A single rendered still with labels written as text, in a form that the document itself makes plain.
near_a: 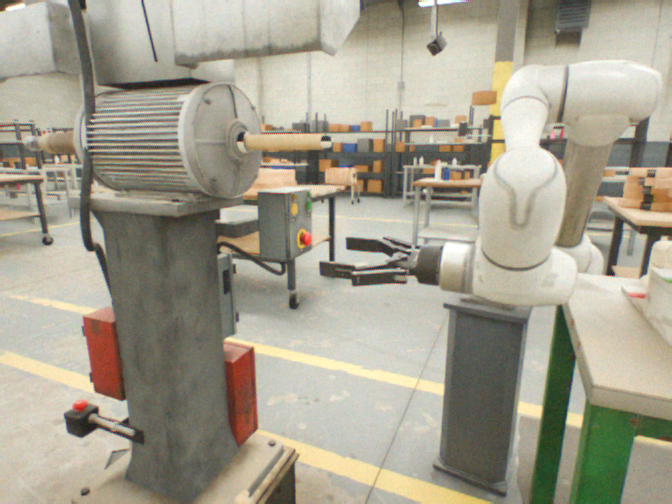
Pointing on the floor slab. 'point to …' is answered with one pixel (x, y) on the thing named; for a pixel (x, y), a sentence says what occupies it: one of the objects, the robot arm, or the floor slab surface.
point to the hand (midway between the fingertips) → (339, 255)
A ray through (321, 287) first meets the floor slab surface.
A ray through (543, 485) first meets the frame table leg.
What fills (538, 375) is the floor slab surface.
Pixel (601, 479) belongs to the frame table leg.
